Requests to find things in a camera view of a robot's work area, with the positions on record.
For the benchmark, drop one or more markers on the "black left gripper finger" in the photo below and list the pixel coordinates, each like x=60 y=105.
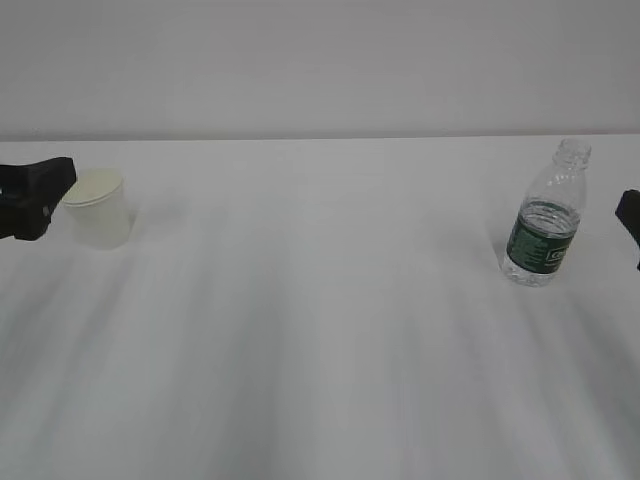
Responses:
x=30 y=194

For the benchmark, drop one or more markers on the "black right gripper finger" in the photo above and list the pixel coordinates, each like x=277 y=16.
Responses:
x=628 y=213

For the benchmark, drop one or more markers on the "white paper cup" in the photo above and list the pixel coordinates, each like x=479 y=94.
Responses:
x=97 y=206

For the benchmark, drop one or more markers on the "clear water bottle green label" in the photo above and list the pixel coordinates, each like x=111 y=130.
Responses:
x=548 y=217

